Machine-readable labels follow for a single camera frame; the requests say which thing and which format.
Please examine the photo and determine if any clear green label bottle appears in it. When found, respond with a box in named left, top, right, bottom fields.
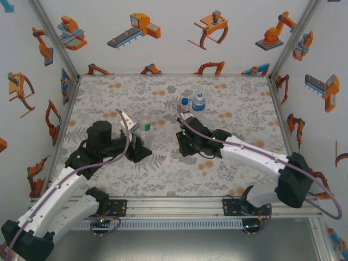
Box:
left=139, top=111, right=155, bottom=149

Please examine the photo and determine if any Pocari Sweat blue label bottle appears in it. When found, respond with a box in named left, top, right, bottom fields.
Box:
left=191, top=92, right=206, bottom=112

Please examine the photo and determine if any floral patterned table mat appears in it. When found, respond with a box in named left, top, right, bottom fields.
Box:
left=53, top=74, right=304, bottom=198

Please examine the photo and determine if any small controller board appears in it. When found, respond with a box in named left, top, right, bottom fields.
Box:
left=91, top=217, right=111, bottom=228
left=243, top=221, right=262, bottom=231

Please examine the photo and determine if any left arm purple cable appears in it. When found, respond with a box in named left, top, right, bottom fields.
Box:
left=4, top=108, right=131, bottom=261

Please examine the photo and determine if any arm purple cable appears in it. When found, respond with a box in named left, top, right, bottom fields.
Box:
left=4, top=108, right=131, bottom=261
left=176, top=104, right=343, bottom=220

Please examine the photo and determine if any aluminium side rail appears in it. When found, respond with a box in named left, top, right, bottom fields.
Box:
left=268, top=76, right=337, bottom=261
left=40, top=77, right=82, bottom=198

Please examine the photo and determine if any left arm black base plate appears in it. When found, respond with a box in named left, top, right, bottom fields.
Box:
left=108, top=199, right=128, bottom=218

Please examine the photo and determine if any wide aluminium mounting rail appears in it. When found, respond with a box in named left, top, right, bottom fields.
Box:
left=29, top=197, right=321, bottom=220

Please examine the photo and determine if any short purple base cable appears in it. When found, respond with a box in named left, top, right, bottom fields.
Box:
left=243, top=210, right=272, bottom=238
left=89, top=216, right=122, bottom=238

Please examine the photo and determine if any slotted grey cable duct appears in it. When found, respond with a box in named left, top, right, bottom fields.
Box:
left=76, top=219, right=244, bottom=231

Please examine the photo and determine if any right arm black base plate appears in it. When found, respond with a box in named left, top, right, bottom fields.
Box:
left=222, top=197, right=270, bottom=218

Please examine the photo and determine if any aluminium frame post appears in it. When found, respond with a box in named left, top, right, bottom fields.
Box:
left=268, top=0, right=324, bottom=81
left=27, top=0, right=81, bottom=82

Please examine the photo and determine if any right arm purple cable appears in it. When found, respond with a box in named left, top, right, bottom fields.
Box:
left=176, top=104, right=343, bottom=220

